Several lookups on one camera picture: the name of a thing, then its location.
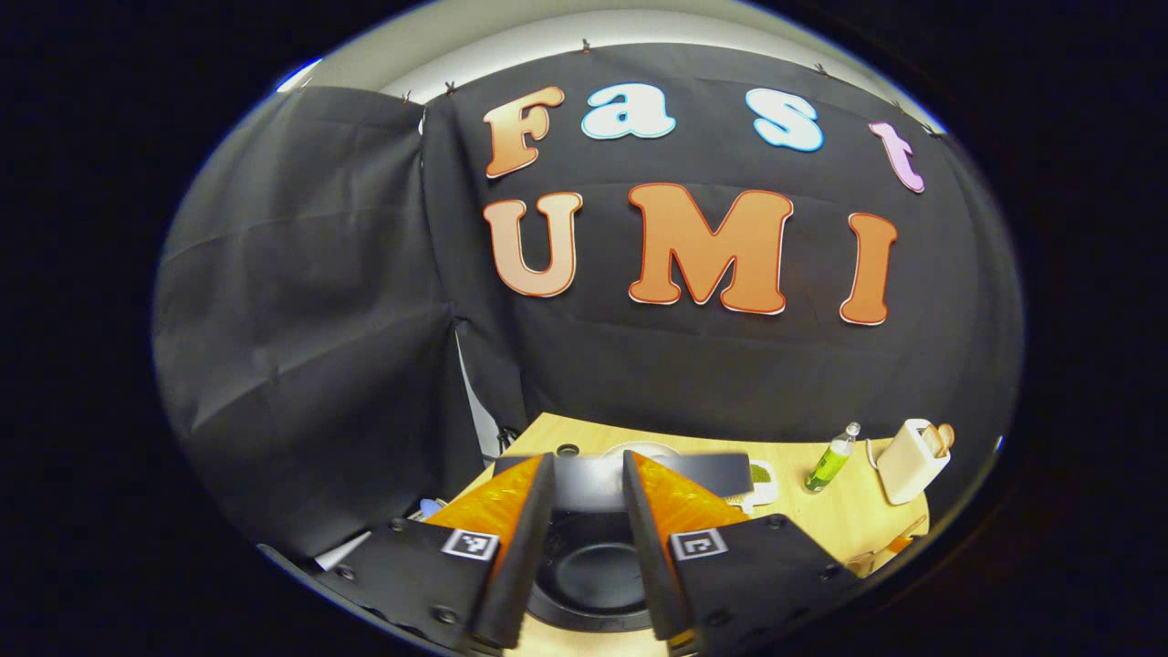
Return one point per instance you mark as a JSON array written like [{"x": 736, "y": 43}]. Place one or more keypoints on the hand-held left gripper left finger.
[{"x": 518, "y": 566}]

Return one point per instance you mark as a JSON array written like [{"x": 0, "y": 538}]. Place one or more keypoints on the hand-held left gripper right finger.
[{"x": 652, "y": 566}]

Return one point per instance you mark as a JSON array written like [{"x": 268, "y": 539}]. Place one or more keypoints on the black rice cooker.
[{"x": 589, "y": 575}]

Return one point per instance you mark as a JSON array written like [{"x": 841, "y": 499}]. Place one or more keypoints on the wooden spoon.
[{"x": 908, "y": 531}]

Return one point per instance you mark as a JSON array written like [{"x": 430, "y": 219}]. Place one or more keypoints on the white divided bean dish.
[{"x": 762, "y": 474}]

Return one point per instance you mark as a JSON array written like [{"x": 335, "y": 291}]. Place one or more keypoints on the green label plastic bottle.
[{"x": 829, "y": 465}]

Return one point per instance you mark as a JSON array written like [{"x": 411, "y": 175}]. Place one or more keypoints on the white toaster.
[{"x": 908, "y": 465}]

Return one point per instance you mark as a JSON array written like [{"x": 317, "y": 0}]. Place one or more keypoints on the toasted bread slice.
[
  {"x": 945, "y": 435},
  {"x": 931, "y": 441}
]

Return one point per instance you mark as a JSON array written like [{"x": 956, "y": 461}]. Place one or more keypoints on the ceiling light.
[{"x": 299, "y": 75}]

